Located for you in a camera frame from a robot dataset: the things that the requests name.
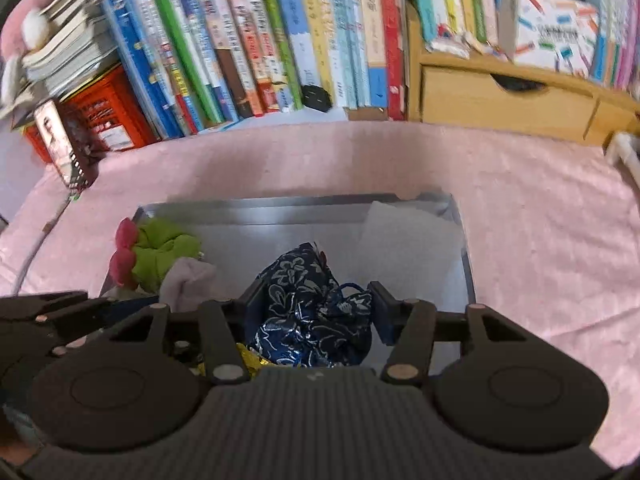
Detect stack of flat books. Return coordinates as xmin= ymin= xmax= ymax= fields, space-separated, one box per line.
xmin=20 ymin=0 xmax=123 ymax=98

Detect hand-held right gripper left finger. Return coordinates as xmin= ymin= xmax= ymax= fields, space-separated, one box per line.
xmin=107 ymin=277 xmax=267 ymax=386

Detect black ink bottle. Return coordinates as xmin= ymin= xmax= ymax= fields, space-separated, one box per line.
xmin=301 ymin=85 xmax=333 ymax=112

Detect dark blue floral pouch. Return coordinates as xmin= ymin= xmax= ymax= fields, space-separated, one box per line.
xmin=248 ymin=242 xmax=375 ymax=368

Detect red plastic crate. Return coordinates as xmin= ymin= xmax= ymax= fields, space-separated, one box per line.
xmin=25 ymin=62 xmax=158 ymax=166

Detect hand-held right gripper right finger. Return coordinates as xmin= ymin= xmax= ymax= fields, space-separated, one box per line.
xmin=368 ymin=281 xmax=542 ymax=386

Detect colourful printed box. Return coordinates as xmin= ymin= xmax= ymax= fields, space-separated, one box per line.
xmin=497 ymin=0 xmax=601 ymax=78

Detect white tube rail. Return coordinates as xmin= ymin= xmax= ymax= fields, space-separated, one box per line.
xmin=604 ymin=131 xmax=640 ymax=181

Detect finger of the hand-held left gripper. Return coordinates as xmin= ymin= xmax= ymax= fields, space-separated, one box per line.
xmin=0 ymin=290 xmax=91 ymax=322
xmin=35 ymin=297 xmax=157 ymax=357

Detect green and pink socks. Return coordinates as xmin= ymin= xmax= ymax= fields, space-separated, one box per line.
xmin=110 ymin=217 xmax=203 ymax=293

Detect pink and white plush toy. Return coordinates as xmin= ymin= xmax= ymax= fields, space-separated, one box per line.
xmin=0 ymin=0 xmax=73 ymax=111

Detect wooden drawer organizer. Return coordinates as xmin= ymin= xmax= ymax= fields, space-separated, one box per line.
xmin=405 ymin=2 xmax=640 ymax=147

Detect purple plush ball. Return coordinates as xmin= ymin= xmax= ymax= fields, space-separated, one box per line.
xmin=159 ymin=257 xmax=218 ymax=313

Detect row of colourful books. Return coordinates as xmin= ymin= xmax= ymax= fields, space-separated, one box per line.
xmin=92 ymin=0 xmax=640 ymax=141

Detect grey cardboard box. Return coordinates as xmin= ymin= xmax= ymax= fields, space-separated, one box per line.
xmin=97 ymin=192 xmax=476 ymax=378

